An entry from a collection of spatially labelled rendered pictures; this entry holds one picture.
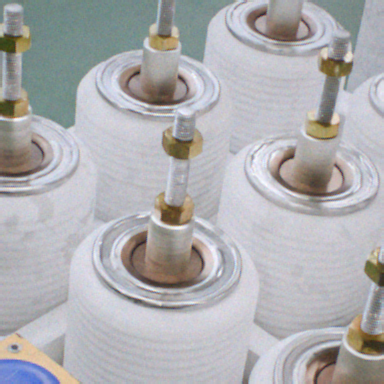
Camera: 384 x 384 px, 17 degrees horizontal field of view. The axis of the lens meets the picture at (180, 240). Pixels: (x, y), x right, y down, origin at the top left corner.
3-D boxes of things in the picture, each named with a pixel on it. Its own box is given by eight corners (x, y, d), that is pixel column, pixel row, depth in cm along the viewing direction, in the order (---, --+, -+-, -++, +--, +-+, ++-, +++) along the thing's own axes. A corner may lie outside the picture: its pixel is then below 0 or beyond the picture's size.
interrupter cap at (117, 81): (230, 74, 79) (232, 64, 79) (204, 137, 73) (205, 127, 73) (114, 48, 80) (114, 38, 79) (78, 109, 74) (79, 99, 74)
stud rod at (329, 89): (317, 147, 70) (343, 26, 66) (328, 156, 70) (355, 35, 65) (303, 151, 70) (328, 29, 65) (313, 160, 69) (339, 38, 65)
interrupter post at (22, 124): (12, 141, 71) (13, 91, 69) (41, 161, 69) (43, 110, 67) (-22, 156, 69) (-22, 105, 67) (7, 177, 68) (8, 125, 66)
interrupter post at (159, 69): (181, 85, 77) (187, 37, 75) (171, 105, 75) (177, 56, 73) (143, 77, 78) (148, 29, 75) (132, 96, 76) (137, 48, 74)
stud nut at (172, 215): (173, 197, 63) (175, 184, 62) (199, 213, 62) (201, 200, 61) (146, 213, 61) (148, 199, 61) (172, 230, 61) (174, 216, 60)
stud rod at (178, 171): (169, 230, 63) (185, 102, 58) (183, 240, 63) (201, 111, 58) (155, 238, 62) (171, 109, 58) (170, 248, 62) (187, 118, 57)
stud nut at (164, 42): (183, 42, 75) (185, 29, 74) (170, 54, 74) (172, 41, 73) (154, 31, 75) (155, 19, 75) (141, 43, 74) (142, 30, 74)
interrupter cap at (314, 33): (214, 47, 81) (216, 37, 81) (234, -6, 87) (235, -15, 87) (331, 69, 81) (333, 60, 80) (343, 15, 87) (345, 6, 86)
